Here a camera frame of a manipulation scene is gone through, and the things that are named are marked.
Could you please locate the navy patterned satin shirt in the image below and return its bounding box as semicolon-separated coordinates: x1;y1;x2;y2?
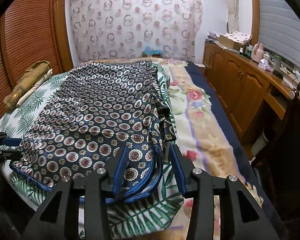
10;60;176;203

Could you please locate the floral bed blanket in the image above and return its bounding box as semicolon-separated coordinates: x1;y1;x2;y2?
72;57;283;240

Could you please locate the cream yellow cloth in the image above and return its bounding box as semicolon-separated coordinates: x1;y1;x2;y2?
16;69;53;108

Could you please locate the green leaf print cloth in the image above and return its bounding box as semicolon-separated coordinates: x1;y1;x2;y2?
0;60;183;239

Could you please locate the gold brown patterned cloth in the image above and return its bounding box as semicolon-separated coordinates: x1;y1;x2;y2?
3;60;52;110

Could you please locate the wooden sideboard cabinet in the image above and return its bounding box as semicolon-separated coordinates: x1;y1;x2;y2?
203;42;289;142

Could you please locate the brown louvered wardrobe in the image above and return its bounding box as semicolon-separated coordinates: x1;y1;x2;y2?
0;0;73;118

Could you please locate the tissue pack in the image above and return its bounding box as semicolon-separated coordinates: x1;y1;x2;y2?
258;59;273;72

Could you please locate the blue item box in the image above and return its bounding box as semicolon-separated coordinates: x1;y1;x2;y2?
141;46;163;58

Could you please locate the pink kettle jug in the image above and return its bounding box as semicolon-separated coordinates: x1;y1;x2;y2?
251;42;264;63

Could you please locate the cardboard box floral cloth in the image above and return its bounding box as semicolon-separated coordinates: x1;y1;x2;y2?
218;31;253;51

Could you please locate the circle pattern sheer curtain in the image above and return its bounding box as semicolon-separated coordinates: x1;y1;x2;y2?
68;0;203;62

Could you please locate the grey window blind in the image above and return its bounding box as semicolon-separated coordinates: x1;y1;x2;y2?
258;0;300;68

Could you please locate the beige side curtain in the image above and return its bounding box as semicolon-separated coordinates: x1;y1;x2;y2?
225;0;239;33

